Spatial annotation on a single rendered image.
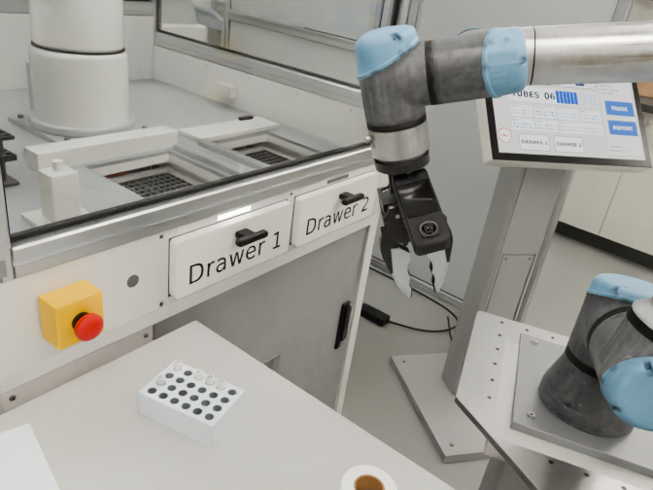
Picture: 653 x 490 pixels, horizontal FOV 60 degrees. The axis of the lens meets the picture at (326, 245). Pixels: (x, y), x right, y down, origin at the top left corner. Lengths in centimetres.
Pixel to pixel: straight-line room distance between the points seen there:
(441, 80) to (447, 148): 191
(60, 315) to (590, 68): 76
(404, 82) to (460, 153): 189
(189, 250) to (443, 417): 131
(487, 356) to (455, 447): 91
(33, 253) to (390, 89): 50
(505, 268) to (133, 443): 136
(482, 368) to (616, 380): 32
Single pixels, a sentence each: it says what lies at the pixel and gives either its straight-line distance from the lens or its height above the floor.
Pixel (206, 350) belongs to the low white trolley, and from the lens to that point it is 99.
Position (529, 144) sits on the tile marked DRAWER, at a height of 100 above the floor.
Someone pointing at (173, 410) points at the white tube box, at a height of 79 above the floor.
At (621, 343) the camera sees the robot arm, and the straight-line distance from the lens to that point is 83.
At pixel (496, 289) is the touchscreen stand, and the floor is 49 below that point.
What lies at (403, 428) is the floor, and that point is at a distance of 204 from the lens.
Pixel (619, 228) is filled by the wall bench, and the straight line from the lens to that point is 378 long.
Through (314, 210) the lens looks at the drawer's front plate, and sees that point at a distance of 121.
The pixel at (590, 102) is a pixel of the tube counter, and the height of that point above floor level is 110.
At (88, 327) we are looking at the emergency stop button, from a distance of 84.
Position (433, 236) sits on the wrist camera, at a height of 109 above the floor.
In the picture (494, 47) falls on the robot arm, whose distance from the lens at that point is 69.
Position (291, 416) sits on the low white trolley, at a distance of 88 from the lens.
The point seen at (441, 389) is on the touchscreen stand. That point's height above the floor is 4.
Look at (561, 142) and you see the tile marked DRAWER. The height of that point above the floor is 101.
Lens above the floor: 137
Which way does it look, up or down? 26 degrees down
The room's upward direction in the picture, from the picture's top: 9 degrees clockwise
